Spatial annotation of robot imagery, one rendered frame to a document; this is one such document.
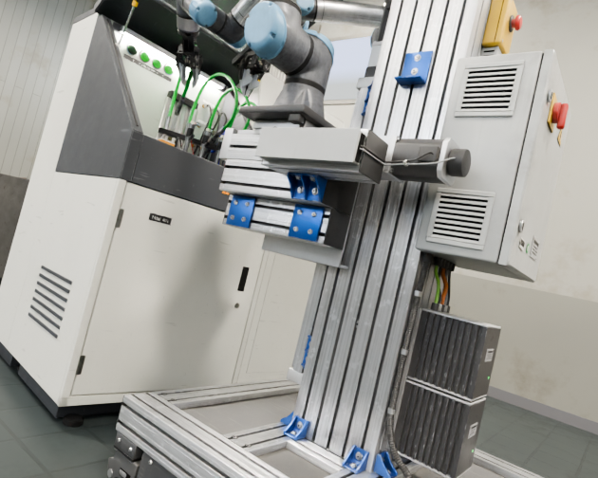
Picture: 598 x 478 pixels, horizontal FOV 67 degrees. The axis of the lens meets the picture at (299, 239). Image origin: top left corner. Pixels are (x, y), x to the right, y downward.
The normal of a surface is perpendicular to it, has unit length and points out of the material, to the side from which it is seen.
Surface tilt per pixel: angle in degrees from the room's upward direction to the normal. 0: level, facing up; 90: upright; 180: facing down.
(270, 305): 90
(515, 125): 90
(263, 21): 98
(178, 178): 90
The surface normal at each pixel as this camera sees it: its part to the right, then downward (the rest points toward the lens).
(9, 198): -0.33, -0.13
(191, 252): 0.72, 0.14
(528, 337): -0.59, -0.18
